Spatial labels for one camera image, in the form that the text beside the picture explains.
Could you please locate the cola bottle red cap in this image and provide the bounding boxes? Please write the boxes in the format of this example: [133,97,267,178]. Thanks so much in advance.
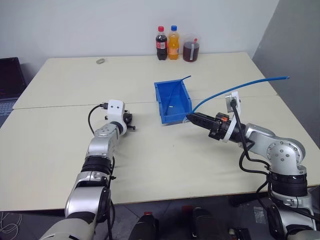
[155,25,168,61]

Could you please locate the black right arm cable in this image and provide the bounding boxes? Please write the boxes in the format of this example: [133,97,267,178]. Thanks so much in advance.
[229,98,316,222]

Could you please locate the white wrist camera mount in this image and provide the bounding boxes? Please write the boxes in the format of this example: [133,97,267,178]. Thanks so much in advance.
[223,91,241,144]
[104,99,126,125]

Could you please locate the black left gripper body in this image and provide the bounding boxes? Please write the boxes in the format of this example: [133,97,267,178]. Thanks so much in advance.
[122,109,134,128]

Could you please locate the black laptop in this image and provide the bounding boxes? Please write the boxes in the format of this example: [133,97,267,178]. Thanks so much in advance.
[0,57,28,117]

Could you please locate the beaker with dark red liquid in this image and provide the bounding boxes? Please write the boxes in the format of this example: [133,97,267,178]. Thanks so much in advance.
[182,33,202,63]

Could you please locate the long blue cable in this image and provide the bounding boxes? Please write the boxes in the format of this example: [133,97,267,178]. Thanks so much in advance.
[192,76,291,114]

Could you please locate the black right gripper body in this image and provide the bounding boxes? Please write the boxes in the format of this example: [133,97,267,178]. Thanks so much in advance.
[208,112,231,142]

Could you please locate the dark rounded shape red top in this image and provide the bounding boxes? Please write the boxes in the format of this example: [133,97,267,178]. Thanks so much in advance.
[129,211,160,240]

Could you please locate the blue plastic bin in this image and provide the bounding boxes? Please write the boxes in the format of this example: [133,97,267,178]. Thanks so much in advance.
[153,78,194,125]

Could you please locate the white floor cable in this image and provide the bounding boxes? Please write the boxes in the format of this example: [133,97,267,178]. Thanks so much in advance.
[0,211,23,235]

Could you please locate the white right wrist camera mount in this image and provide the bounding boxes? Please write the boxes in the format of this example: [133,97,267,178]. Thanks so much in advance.
[223,91,241,144]

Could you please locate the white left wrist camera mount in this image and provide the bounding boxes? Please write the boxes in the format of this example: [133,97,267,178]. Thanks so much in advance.
[104,99,126,125]

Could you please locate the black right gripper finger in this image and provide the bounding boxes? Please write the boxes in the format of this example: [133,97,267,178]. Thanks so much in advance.
[188,118,215,132]
[186,113,218,125]

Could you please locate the short blue cable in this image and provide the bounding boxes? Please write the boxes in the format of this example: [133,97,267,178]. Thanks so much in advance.
[165,75,192,117]

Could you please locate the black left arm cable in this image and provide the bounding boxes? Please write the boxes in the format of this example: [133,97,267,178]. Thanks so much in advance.
[87,102,110,137]

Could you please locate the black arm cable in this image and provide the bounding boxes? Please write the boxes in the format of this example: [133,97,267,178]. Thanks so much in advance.
[229,98,316,222]
[87,102,110,137]

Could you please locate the orange soda bottle blue cap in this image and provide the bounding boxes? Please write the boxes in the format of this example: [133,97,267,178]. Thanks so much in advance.
[167,25,181,61]

